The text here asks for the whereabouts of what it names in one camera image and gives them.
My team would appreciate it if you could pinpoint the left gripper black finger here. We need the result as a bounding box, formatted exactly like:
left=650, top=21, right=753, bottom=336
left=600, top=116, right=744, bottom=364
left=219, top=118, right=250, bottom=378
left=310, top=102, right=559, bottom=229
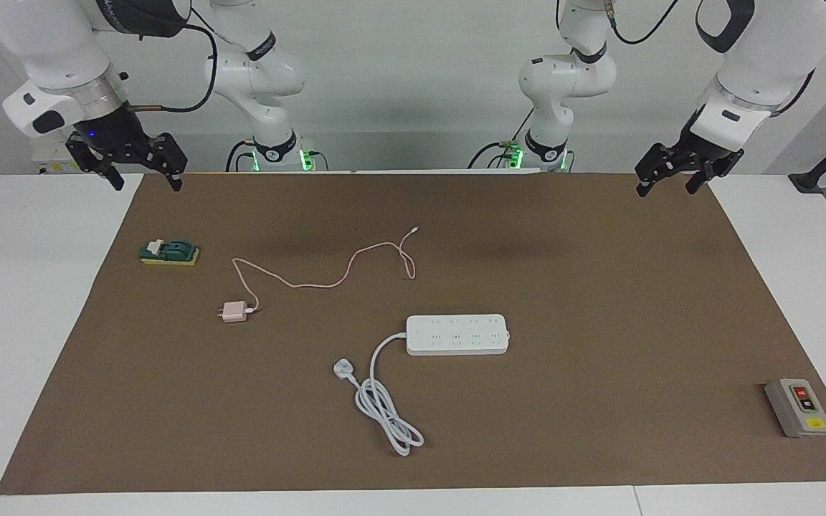
left=685, top=161, right=722, bottom=194
left=635, top=143, right=683, bottom=196

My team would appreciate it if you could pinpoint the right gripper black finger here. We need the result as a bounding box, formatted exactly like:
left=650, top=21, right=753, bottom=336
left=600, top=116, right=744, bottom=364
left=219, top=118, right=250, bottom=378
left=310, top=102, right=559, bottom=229
left=146, top=133, right=188, bottom=191
left=67, top=136, right=125, bottom=191

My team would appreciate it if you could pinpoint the pink charging cable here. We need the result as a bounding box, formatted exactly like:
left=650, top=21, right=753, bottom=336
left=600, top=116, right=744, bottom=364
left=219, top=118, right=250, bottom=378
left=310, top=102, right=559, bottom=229
left=232, top=226, right=419, bottom=313

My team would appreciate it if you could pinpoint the white power strip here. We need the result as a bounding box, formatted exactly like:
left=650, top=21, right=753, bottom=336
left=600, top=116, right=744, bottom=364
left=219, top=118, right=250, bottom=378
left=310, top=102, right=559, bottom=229
left=406, top=314, right=511, bottom=356

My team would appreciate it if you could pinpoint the white box with yellow labels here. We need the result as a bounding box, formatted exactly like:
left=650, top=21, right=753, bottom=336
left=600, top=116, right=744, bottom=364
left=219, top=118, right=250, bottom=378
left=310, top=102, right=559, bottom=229
left=29, top=136, right=102, bottom=175

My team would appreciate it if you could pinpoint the brown table mat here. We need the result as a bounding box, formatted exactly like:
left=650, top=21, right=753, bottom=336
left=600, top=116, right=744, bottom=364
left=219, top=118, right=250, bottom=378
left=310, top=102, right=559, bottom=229
left=0, top=172, right=826, bottom=495

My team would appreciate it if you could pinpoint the black base cable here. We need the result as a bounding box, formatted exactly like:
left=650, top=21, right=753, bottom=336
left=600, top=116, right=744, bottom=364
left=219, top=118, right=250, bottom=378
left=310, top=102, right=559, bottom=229
left=467, top=107, right=536, bottom=170
left=225, top=140, right=255, bottom=173

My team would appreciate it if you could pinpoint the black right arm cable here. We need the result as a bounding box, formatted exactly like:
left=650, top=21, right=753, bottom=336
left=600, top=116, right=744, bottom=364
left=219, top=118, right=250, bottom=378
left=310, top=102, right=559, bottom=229
left=123, top=20, right=219, bottom=114

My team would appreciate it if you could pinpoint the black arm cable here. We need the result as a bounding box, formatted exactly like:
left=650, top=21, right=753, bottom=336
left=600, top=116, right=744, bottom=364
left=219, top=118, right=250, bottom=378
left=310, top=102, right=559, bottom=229
left=603, top=0, right=680, bottom=45
left=123, top=20, right=219, bottom=114

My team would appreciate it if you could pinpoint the green knife switch block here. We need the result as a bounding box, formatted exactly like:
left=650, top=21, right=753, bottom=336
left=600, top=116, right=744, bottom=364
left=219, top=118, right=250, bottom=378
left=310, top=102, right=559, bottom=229
left=140, top=239, right=200, bottom=267

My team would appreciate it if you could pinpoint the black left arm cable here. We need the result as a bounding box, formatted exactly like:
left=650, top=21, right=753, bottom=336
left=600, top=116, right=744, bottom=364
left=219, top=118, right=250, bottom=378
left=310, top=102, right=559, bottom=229
left=603, top=0, right=680, bottom=45

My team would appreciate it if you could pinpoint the grey push-button switch box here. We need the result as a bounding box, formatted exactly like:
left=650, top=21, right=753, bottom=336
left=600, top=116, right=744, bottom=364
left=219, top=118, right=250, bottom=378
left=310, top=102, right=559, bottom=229
left=764, top=378, right=826, bottom=439

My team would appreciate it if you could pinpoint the white power strip cord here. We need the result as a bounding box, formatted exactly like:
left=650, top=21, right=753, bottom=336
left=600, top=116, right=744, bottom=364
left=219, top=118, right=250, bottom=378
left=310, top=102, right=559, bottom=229
left=333, top=331, right=425, bottom=457

